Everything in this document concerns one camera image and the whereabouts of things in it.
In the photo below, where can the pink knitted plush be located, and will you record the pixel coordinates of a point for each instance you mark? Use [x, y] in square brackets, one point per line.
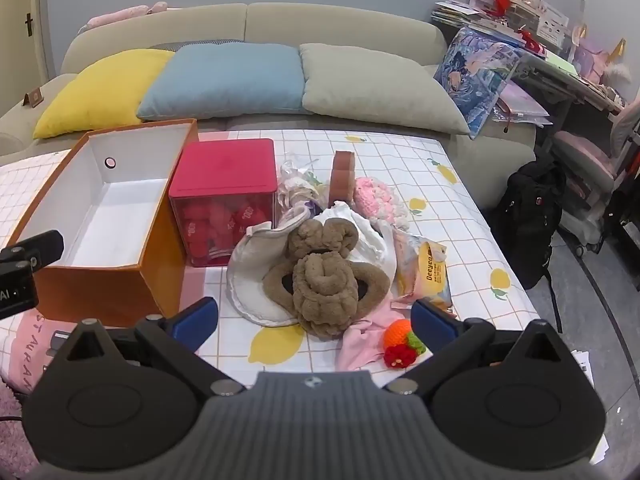
[375, 195]

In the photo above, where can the red crochet flower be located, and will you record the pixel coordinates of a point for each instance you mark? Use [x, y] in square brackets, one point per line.
[398, 356]

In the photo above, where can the white cloth hat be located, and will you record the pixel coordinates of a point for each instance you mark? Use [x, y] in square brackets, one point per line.
[250, 270]

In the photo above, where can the pink grey chair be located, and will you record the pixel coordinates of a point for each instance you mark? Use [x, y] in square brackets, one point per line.
[580, 155]

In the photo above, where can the white papers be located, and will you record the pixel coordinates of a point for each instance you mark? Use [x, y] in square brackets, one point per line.
[585, 365]

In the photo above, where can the purple rug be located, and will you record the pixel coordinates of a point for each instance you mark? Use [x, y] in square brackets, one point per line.
[12, 435]

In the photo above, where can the brown plush block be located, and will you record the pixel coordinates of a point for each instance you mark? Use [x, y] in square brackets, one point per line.
[342, 180]

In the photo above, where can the white crinkled cloth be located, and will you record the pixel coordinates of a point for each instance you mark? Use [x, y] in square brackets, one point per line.
[372, 245]

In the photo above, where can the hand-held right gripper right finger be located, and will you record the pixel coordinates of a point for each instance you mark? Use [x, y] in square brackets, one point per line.
[429, 322]

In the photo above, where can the dark wall hook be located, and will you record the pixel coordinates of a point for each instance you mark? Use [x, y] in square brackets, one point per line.
[30, 24]

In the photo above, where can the pink printed cloth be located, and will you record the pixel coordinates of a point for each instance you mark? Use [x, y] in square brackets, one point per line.
[30, 345]

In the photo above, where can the pink plush toy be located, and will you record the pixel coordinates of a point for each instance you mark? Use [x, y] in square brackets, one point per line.
[125, 12]

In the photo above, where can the grey pillow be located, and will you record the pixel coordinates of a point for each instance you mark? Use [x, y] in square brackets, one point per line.
[370, 85]

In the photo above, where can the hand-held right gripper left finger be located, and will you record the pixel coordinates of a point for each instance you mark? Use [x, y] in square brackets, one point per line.
[196, 322]

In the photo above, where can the yellow pink snack packet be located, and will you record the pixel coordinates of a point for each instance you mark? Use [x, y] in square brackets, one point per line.
[432, 270]

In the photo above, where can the yellow pillow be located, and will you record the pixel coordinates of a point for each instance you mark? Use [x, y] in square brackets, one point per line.
[95, 90]

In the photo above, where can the stack of books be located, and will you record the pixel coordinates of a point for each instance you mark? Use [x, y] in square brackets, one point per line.
[460, 12]

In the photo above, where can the blue patterned bag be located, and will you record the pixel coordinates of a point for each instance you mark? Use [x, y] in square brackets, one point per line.
[475, 75]

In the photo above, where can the pink bag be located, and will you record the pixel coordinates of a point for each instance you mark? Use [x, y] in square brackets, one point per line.
[595, 57]

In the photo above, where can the beige sofa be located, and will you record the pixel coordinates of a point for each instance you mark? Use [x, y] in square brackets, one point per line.
[325, 20]

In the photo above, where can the pink folder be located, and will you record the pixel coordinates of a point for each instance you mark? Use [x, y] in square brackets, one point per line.
[520, 102]

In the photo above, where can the black backpack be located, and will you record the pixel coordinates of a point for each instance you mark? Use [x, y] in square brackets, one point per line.
[530, 210]

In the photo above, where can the small brown card stand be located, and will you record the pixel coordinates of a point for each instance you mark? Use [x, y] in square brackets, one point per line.
[34, 97]

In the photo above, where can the blue pillow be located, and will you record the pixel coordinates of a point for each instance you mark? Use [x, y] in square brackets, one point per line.
[225, 80]

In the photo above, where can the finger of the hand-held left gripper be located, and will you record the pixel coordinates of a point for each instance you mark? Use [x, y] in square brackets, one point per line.
[42, 247]

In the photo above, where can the clear storage box red lid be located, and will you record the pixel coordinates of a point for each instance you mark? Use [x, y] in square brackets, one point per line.
[225, 165]

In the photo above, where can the grey desk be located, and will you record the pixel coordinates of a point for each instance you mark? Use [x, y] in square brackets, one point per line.
[550, 72]

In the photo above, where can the orange crochet ball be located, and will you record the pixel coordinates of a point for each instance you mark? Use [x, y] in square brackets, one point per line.
[397, 332]

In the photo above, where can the orange cardboard box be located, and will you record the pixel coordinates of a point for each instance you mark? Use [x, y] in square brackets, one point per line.
[100, 290]

